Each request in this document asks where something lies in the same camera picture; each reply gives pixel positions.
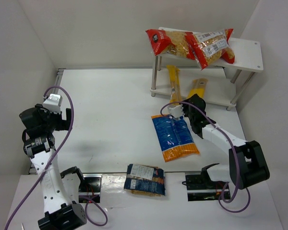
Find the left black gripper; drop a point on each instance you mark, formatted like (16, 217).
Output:
(63, 121)

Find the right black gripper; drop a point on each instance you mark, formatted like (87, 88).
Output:
(192, 110)

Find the large yellow spaghetti bag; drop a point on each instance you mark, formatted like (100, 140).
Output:
(198, 87)

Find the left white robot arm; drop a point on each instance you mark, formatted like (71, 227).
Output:
(62, 210)

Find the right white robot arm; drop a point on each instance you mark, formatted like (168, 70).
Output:
(246, 162)

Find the blue orange pasta bag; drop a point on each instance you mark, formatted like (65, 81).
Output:
(174, 137)

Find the white two-tier shelf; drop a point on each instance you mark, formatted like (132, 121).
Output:
(221, 88)

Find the red pasta bag right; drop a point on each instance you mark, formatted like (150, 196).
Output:
(211, 46)

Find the red pasta bag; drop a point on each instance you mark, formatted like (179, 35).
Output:
(211, 46)
(172, 42)

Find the dark blue pasta bag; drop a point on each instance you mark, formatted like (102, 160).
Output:
(145, 180)

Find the red pasta bag left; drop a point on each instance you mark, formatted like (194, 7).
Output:
(172, 42)

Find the small yellow spaghetti bag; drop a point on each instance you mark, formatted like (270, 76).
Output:
(173, 72)

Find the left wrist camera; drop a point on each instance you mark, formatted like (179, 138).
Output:
(53, 103)

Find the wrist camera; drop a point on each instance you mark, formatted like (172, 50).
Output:
(53, 103)
(176, 111)

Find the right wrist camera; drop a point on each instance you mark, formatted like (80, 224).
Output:
(176, 111)

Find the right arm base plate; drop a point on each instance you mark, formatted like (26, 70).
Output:
(200, 188)

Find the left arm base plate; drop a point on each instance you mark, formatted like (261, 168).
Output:
(91, 187)

